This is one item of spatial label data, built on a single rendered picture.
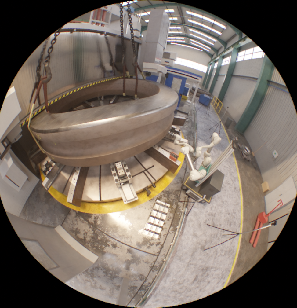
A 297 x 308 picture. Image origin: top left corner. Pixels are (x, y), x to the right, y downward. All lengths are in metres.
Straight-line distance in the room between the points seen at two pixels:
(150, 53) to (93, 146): 5.10
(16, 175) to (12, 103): 2.34
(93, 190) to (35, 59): 3.75
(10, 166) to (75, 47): 3.73
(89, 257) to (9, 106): 2.80
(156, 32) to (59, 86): 4.70
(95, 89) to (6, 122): 5.00
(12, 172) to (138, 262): 3.67
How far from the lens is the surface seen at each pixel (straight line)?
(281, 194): 6.21
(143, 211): 2.48
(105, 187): 2.39
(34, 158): 4.14
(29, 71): 3.46
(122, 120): 1.45
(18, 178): 3.56
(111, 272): 2.82
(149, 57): 5.76
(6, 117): 1.48
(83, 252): 2.75
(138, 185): 2.32
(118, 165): 1.97
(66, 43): 3.96
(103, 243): 2.61
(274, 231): 6.66
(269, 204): 6.43
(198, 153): 2.38
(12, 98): 1.47
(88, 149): 1.91
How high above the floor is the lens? 2.45
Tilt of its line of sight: 49 degrees down
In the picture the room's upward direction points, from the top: 10 degrees clockwise
